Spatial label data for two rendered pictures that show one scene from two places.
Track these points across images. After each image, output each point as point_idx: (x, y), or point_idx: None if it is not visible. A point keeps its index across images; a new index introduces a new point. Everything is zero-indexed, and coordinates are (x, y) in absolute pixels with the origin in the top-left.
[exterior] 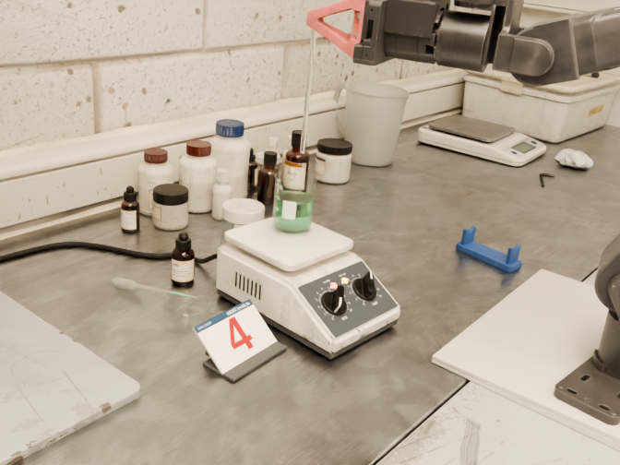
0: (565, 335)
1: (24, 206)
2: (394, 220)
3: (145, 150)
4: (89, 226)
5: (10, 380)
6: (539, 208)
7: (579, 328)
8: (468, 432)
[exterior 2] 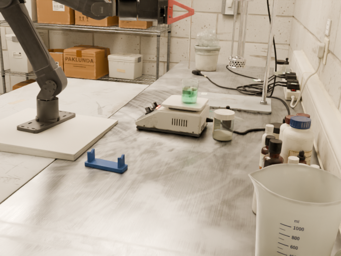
0: (67, 129)
1: (310, 116)
2: (178, 179)
3: (307, 114)
4: None
5: (216, 100)
6: (63, 235)
7: (60, 132)
8: (101, 113)
